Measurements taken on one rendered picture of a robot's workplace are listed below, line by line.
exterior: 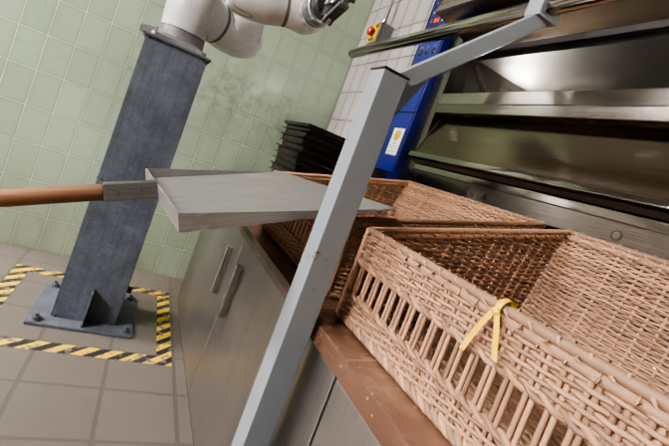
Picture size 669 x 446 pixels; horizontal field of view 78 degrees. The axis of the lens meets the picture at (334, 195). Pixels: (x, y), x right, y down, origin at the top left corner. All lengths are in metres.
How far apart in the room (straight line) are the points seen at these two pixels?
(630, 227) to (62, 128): 2.04
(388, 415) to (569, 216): 0.69
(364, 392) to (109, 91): 1.84
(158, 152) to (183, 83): 0.25
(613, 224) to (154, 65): 1.35
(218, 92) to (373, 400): 1.82
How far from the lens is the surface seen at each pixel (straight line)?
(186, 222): 0.60
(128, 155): 1.54
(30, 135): 2.19
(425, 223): 0.81
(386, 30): 2.07
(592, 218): 1.02
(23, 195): 0.86
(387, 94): 0.59
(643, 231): 0.97
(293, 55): 2.24
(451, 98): 1.49
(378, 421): 0.50
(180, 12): 1.59
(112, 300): 1.68
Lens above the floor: 0.80
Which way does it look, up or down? 3 degrees down
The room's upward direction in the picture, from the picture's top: 21 degrees clockwise
